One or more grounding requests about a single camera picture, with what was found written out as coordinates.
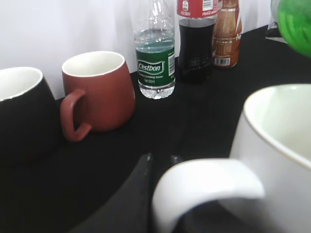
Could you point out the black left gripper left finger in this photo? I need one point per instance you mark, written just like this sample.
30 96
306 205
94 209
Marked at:
127 211

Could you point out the green soda bottle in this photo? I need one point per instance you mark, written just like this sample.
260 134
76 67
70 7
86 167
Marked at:
294 23

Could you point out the Cestbon water bottle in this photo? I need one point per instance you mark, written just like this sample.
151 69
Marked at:
154 45

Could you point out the brown coffee drink bottle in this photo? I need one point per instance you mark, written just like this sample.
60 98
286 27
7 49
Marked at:
227 34

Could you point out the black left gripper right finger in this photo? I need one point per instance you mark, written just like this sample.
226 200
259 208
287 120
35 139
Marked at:
174 160

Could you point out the black table mat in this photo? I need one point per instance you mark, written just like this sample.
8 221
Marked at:
59 192

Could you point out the cola bottle red label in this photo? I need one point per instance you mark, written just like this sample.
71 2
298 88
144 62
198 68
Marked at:
196 19

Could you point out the white ceramic mug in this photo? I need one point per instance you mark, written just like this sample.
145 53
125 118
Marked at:
266 180

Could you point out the red ceramic mug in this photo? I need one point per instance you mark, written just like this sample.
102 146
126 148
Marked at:
99 94

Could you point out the black ceramic mug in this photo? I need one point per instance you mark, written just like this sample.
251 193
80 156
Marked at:
29 117

